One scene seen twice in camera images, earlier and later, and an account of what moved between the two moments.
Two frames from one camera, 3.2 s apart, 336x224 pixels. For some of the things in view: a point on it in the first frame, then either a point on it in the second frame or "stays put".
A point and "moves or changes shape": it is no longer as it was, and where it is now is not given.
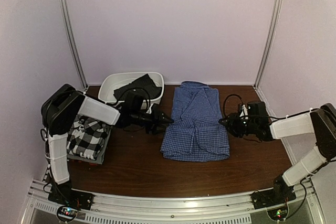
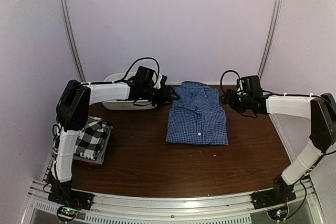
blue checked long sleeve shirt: (195, 132) moves or changes shape
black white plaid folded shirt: (87, 136) stays put
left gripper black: (154, 123) -> (166, 97)
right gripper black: (232, 123) -> (229, 95)
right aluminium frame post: (270, 40) stays put
